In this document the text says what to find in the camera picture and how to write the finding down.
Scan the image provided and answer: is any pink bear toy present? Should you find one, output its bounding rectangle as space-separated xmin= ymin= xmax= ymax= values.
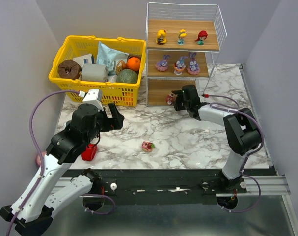
xmin=166 ymin=93 xmax=176 ymax=105

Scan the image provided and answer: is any large purple bunny toy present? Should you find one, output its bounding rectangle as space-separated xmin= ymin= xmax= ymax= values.
xmin=187 ymin=52 xmax=201 ymax=75

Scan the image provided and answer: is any yellow blue duck toy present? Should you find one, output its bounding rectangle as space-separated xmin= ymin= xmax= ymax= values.
xmin=177 ymin=29 xmax=187 ymax=45

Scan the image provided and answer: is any red cherry toy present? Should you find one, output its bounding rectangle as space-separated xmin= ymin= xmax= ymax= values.
xmin=195 ymin=30 xmax=208 ymax=46

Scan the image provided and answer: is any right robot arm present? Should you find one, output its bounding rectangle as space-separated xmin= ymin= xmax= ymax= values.
xmin=168 ymin=85 xmax=265 ymax=181

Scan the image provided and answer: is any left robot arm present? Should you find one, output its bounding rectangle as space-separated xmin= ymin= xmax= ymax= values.
xmin=0 ymin=103 xmax=124 ymax=236

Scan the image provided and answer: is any red bell pepper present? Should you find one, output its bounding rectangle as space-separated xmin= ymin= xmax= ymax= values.
xmin=81 ymin=144 xmax=98 ymax=162

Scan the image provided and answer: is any white can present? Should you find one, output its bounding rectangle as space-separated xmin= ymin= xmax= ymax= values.
xmin=108 ymin=75 xmax=118 ymax=83

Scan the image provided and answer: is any green melon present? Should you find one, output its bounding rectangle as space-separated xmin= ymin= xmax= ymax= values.
xmin=116 ymin=69 xmax=138 ymax=84

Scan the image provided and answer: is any white paper roll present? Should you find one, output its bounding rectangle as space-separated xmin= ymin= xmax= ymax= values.
xmin=81 ymin=63 xmax=109 ymax=82

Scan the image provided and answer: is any brown onion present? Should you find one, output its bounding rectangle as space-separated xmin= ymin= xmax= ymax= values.
xmin=115 ymin=60 xmax=127 ymax=75

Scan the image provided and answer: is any orange fruit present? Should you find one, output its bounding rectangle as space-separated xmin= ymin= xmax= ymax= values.
xmin=126 ymin=57 xmax=141 ymax=72

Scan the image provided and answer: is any blue snack bag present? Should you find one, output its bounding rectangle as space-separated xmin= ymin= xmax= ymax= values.
xmin=96 ymin=42 xmax=129 ymax=75

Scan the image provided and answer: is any white blue box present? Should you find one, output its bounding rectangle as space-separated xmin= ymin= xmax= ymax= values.
xmin=73 ymin=54 xmax=95 ymax=67

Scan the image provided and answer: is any brown chocolate donut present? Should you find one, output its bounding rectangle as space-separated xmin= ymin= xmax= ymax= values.
xmin=57 ymin=60 xmax=82 ymax=80

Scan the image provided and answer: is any pink ball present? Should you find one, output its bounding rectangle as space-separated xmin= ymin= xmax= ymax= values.
xmin=35 ymin=151 xmax=46 ymax=167

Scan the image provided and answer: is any yellow plastic basket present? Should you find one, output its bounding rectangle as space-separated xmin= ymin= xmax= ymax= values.
xmin=48 ymin=35 xmax=147 ymax=107

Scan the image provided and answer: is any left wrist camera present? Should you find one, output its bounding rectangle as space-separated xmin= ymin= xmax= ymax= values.
xmin=83 ymin=88 xmax=104 ymax=111

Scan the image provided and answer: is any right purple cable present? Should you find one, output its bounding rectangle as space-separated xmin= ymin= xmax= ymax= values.
xmin=202 ymin=93 xmax=265 ymax=213

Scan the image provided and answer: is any purple cable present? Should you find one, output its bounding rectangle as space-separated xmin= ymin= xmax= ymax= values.
xmin=202 ymin=93 xmax=265 ymax=213
xmin=5 ymin=90 xmax=85 ymax=236

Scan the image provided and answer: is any white wire wooden shelf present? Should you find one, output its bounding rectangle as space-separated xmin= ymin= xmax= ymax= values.
xmin=146 ymin=2 xmax=227 ymax=106

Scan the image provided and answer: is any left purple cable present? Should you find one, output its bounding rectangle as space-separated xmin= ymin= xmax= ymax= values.
xmin=5 ymin=90 xmax=85 ymax=236

